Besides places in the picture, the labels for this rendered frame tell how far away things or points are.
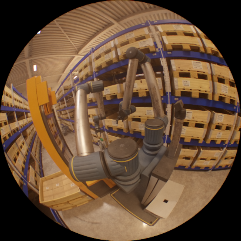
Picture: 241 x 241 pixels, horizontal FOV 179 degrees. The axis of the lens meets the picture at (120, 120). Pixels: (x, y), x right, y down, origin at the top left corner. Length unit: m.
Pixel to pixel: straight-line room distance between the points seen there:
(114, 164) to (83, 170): 0.19
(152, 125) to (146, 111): 0.92
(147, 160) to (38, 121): 1.24
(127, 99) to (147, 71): 0.43
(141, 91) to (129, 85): 0.73
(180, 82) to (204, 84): 0.51
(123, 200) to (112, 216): 0.62
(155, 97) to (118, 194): 1.92
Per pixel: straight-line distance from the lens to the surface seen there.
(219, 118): 1.95
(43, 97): 0.98
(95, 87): 0.96
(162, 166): 0.56
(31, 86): 1.07
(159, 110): 0.96
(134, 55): 0.84
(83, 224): 2.52
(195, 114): 1.63
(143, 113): 1.63
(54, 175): 2.50
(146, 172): 0.62
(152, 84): 0.94
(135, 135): 2.04
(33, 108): 1.02
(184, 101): 1.59
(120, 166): 0.47
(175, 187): 1.47
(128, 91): 0.87
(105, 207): 2.30
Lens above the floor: 2.19
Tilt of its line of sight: 20 degrees down
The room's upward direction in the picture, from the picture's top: 9 degrees counter-clockwise
